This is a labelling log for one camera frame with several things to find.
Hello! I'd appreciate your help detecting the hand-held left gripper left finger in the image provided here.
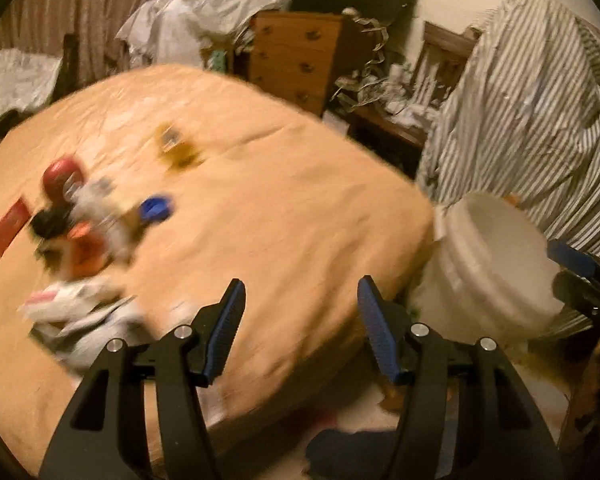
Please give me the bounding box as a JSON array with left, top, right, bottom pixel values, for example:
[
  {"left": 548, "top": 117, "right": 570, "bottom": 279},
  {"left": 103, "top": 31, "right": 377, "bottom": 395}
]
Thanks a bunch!
[{"left": 40, "top": 278, "right": 247, "bottom": 480}]

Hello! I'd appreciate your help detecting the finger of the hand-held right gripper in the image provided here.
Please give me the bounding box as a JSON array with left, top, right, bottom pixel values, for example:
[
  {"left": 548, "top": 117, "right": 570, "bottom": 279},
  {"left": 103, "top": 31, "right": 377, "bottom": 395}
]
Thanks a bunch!
[
  {"left": 551, "top": 270, "right": 600, "bottom": 328},
  {"left": 547, "top": 239, "right": 600, "bottom": 281}
]

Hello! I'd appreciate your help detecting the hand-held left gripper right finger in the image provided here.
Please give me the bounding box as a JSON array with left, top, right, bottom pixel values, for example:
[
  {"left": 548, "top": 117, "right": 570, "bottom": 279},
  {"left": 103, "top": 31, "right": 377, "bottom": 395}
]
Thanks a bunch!
[{"left": 357, "top": 275, "right": 566, "bottom": 480}]

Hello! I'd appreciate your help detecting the white plastic bucket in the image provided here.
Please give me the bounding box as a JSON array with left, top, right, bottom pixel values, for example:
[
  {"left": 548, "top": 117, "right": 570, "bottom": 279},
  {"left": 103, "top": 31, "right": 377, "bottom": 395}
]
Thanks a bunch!
[{"left": 412, "top": 191, "right": 576, "bottom": 346}]

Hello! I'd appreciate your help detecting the orange snack wrapper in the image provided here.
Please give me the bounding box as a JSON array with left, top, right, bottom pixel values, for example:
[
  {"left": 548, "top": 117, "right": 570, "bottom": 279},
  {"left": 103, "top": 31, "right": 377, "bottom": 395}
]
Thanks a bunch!
[{"left": 60, "top": 224, "right": 117, "bottom": 281}]

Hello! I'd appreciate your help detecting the dark cloth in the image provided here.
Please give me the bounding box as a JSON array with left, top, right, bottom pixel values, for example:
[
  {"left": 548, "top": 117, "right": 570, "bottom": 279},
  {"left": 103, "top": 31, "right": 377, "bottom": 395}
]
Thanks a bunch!
[{"left": 305, "top": 427, "right": 407, "bottom": 480}]

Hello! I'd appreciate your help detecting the orange fleece blanket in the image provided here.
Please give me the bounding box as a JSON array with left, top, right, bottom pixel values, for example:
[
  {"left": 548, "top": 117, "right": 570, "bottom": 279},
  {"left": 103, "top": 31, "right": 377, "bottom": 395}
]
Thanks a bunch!
[{"left": 0, "top": 62, "right": 437, "bottom": 478}]

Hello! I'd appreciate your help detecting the blue bottle cap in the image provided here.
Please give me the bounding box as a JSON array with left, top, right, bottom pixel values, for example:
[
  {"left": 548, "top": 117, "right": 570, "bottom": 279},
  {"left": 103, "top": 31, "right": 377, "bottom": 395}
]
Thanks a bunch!
[{"left": 139, "top": 194, "right": 175, "bottom": 225}]

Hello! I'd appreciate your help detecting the white crumpled wrapper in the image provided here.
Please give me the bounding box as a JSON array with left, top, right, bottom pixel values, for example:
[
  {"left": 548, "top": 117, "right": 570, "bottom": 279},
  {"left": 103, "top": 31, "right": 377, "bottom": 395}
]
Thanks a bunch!
[{"left": 19, "top": 280, "right": 147, "bottom": 372}]

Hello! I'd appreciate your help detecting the grey striped cloth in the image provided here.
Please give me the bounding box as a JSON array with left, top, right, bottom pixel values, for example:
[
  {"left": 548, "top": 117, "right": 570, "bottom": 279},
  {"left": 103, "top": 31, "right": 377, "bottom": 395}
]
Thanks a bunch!
[{"left": 415, "top": 0, "right": 600, "bottom": 341}]

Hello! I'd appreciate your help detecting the gold foil wrapper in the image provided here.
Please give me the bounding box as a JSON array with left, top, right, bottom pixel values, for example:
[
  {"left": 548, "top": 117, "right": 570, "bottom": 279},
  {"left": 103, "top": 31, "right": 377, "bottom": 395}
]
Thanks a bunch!
[{"left": 155, "top": 124, "right": 204, "bottom": 172}]

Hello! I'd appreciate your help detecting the dark wooden side table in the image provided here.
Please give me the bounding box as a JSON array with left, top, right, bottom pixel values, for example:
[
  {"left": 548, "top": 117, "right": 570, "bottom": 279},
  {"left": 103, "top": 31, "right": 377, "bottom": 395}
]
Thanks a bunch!
[{"left": 337, "top": 100, "right": 429, "bottom": 162}]

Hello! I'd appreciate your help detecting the black crumpled wrapper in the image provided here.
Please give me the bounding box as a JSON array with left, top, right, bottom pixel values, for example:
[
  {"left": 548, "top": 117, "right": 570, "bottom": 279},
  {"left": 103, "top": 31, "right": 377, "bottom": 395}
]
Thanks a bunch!
[{"left": 30, "top": 205, "right": 74, "bottom": 241}]

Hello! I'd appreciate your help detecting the white router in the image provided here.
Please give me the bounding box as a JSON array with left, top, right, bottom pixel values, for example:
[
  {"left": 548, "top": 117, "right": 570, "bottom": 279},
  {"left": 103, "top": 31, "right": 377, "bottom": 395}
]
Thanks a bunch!
[{"left": 410, "top": 55, "right": 457, "bottom": 113}]

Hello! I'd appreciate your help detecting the red round lid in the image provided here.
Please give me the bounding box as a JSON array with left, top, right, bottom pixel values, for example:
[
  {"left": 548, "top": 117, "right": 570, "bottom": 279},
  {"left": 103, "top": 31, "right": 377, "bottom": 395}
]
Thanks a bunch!
[{"left": 42, "top": 157, "right": 84, "bottom": 204}]

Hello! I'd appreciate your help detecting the red flat packet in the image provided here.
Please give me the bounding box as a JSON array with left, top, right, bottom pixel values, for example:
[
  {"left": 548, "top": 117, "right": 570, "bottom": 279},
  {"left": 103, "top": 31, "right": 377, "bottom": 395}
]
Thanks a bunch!
[{"left": 0, "top": 199, "right": 31, "bottom": 272}]

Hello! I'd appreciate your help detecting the wooden chair back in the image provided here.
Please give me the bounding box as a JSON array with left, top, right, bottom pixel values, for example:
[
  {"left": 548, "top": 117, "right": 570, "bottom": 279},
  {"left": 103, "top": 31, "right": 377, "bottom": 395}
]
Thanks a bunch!
[{"left": 412, "top": 21, "right": 483, "bottom": 92}]

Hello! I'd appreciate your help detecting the small wooden chair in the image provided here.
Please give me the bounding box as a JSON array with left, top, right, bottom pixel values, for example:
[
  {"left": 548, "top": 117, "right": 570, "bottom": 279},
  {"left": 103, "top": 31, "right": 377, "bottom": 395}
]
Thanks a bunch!
[{"left": 207, "top": 47, "right": 237, "bottom": 77}]

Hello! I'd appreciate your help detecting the wooden chest of drawers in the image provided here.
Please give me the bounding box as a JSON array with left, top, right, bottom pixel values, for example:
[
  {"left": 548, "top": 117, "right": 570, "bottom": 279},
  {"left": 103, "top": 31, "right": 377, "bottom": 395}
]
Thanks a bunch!
[{"left": 247, "top": 10, "right": 352, "bottom": 117}]

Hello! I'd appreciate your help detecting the white plastic sheet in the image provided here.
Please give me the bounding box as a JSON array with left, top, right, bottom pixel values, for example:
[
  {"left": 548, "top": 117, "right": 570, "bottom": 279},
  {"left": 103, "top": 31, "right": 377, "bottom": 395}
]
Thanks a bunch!
[{"left": 115, "top": 0, "right": 291, "bottom": 68}]

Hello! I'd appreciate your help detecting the white lace cloth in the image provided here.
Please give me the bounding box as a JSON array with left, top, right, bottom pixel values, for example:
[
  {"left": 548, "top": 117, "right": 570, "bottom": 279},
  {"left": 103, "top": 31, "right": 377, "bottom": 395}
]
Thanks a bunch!
[{"left": 0, "top": 50, "right": 64, "bottom": 133}]

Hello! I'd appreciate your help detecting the brown striped curtain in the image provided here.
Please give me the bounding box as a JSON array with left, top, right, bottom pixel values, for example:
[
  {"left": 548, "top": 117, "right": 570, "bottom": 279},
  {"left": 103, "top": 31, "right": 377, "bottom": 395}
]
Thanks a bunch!
[{"left": 0, "top": 0, "right": 231, "bottom": 96}]

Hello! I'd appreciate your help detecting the tangle of white cables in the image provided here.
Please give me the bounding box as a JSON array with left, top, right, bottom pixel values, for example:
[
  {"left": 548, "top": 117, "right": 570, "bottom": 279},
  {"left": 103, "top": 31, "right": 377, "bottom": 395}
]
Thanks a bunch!
[{"left": 331, "top": 7, "right": 417, "bottom": 112}]

